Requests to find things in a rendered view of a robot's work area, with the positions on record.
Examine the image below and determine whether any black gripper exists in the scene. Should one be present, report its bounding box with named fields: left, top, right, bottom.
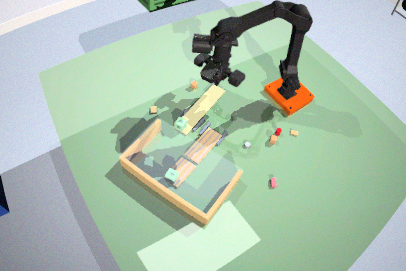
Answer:
left=194, top=53, right=245, bottom=87

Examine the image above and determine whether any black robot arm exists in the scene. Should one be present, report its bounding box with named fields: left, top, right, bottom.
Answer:
left=192, top=0, right=313, bottom=100

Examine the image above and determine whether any pale green labelled cube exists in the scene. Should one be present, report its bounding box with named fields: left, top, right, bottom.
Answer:
left=174, top=117, right=187, bottom=132

